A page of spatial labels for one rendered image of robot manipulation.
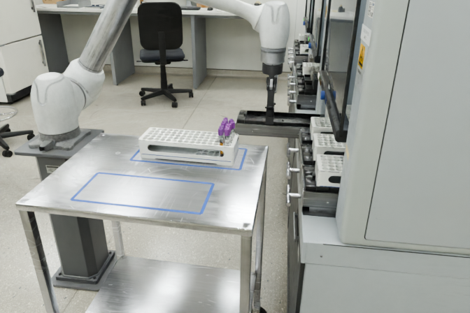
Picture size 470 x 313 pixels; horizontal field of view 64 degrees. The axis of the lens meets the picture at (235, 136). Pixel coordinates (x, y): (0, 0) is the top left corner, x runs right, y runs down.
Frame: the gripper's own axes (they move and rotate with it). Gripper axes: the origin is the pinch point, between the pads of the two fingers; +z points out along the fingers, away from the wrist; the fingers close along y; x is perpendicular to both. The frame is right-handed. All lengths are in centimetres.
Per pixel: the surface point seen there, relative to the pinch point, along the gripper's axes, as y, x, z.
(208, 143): -36.8, 16.9, -3.5
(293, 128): -2.2, -9.3, 4.5
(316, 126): -13.7, -16.6, -1.9
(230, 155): -39.0, 10.0, -1.1
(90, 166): -45, 51, 2
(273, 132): -2.2, -1.6, 6.4
